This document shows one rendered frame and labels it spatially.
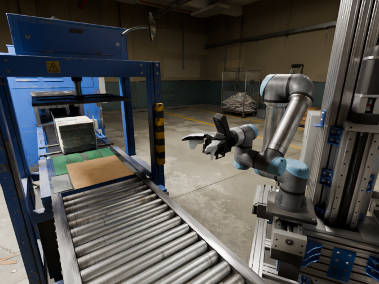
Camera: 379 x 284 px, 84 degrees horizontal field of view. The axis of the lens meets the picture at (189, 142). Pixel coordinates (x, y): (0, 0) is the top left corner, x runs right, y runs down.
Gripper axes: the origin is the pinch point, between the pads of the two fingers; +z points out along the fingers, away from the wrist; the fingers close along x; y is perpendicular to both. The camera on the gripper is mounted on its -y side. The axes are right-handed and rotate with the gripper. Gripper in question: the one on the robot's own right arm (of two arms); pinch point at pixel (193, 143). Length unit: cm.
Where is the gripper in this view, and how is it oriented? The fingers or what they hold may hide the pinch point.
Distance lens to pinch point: 70.9
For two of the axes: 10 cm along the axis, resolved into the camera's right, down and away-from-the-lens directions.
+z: -7.5, 2.0, -6.4
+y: -0.9, 9.2, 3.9
